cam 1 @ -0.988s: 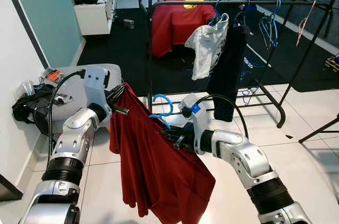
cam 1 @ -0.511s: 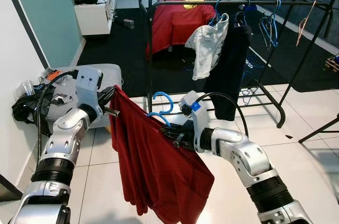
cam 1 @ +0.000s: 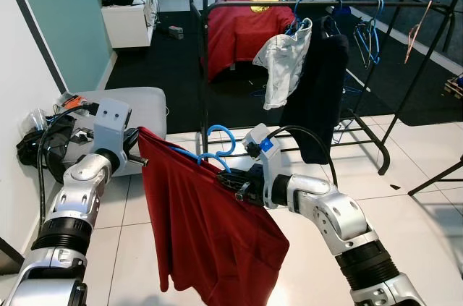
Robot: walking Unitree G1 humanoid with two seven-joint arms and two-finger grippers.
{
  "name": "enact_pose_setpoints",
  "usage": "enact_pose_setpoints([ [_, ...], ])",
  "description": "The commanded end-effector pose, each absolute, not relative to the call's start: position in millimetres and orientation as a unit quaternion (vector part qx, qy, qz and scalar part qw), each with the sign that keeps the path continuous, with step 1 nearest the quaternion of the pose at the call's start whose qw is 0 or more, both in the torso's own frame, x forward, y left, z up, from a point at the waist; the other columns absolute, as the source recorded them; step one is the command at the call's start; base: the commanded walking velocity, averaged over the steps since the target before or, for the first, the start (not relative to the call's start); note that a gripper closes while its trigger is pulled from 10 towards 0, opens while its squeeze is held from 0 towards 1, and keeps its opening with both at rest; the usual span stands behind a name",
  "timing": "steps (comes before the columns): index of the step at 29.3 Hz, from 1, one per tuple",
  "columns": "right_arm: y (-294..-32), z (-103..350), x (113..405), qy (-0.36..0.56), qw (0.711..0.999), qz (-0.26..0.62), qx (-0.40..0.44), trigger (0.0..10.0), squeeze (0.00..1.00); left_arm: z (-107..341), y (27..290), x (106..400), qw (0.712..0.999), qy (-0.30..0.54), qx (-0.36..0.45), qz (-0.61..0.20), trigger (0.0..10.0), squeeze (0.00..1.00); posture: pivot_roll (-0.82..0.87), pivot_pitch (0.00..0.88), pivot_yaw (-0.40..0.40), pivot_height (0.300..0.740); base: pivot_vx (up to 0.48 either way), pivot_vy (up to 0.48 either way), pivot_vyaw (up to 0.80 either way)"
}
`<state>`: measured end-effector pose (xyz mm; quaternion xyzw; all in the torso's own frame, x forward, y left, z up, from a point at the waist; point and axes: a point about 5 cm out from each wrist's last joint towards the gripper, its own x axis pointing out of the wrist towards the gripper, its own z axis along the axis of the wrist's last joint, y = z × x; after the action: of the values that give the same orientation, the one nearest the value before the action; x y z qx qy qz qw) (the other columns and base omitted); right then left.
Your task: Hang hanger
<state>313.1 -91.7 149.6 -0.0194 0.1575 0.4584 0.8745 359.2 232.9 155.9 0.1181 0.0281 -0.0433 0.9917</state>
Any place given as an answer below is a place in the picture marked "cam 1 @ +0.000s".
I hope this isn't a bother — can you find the black strapped bag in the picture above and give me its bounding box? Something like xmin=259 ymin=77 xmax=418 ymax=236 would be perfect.
xmin=16 ymin=114 xmax=77 ymax=177

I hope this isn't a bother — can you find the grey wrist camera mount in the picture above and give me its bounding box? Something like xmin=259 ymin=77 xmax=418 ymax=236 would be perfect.
xmin=93 ymin=98 xmax=133 ymax=152
xmin=245 ymin=124 xmax=283 ymax=205

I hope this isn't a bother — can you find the orange packet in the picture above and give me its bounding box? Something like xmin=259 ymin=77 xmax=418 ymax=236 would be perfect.
xmin=58 ymin=93 xmax=86 ymax=111

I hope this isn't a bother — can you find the white cabinet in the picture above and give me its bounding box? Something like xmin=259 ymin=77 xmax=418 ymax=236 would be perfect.
xmin=100 ymin=0 xmax=158 ymax=48

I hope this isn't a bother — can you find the dark navy garment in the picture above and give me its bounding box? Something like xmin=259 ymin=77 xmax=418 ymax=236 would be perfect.
xmin=281 ymin=31 xmax=349 ymax=166

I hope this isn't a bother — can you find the black metal clothes rack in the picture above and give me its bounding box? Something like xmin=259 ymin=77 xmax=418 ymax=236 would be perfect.
xmin=199 ymin=0 xmax=463 ymax=177

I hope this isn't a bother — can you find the dark red T-shirt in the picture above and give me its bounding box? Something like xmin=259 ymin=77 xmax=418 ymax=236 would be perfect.
xmin=136 ymin=127 xmax=290 ymax=306

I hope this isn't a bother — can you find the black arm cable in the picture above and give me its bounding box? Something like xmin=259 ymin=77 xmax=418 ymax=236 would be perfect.
xmin=268 ymin=125 xmax=339 ymax=185
xmin=36 ymin=107 xmax=98 ymax=227

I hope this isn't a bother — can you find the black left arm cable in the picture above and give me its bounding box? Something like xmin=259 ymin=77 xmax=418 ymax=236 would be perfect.
xmin=36 ymin=107 xmax=98 ymax=227

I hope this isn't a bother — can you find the black floor rug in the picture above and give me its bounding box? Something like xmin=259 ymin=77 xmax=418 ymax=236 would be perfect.
xmin=105 ymin=6 xmax=463 ymax=133

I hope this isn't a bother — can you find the clear plastic cup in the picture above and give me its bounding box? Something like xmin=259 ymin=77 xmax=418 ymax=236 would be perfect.
xmin=25 ymin=109 xmax=44 ymax=130

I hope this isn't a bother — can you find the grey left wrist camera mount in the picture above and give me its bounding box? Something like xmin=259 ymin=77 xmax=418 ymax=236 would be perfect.
xmin=93 ymin=98 xmax=133 ymax=152

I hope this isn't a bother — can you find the red cloth covered table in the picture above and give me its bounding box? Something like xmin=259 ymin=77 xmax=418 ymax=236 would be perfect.
xmin=206 ymin=0 xmax=297 ymax=81

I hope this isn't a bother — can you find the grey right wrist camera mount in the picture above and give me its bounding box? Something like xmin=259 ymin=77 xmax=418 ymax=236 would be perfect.
xmin=245 ymin=124 xmax=283 ymax=205

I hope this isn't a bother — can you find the black tripod stand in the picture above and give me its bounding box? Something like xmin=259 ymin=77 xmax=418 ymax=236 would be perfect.
xmin=407 ymin=160 xmax=463 ymax=197

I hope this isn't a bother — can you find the yellow cloth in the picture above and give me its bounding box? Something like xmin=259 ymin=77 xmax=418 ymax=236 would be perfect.
xmin=247 ymin=0 xmax=279 ymax=14

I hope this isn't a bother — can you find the blue plastic hanger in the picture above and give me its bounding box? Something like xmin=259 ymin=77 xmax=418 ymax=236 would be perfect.
xmin=284 ymin=0 xmax=312 ymax=35
xmin=174 ymin=125 xmax=237 ymax=174

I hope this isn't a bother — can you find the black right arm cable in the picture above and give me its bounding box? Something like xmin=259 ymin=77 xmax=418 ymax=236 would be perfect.
xmin=268 ymin=125 xmax=339 ymax=185

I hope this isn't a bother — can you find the orange hanger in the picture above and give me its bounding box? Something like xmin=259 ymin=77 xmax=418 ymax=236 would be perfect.
xmin=405 ymin=0 xmax=433 ymax=64

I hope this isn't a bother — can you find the wooden pallet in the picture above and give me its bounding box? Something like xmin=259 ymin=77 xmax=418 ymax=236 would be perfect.
xmin=443 ymin=78 xmax=463 ymax=98

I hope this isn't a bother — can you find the blue hangers bundle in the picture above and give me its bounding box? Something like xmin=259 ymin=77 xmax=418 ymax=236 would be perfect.
xmin=353 ymin=0 xmax=386 ymax=68

